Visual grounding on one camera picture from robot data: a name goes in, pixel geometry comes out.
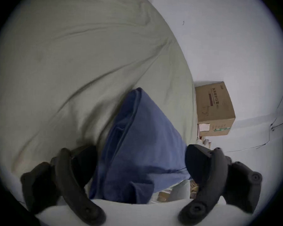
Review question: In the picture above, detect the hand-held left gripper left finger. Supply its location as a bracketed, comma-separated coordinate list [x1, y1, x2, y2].
[20, 145, 106, 226]

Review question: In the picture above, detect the brown cardboard carton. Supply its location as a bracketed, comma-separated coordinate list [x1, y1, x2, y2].
[195, 81, 236, 137]

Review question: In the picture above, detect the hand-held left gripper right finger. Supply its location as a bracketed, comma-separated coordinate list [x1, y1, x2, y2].
[178, 144, 263, 225]

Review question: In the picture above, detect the bed with pale green sheet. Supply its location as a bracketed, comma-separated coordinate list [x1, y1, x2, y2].
[0, 0, 198, 181]

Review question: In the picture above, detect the thin black cable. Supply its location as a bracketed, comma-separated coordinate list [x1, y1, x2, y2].
[223, 65, 283, 153]

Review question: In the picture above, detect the dark blue shirt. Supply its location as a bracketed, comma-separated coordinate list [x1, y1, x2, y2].
[89, 87, 192, 205]

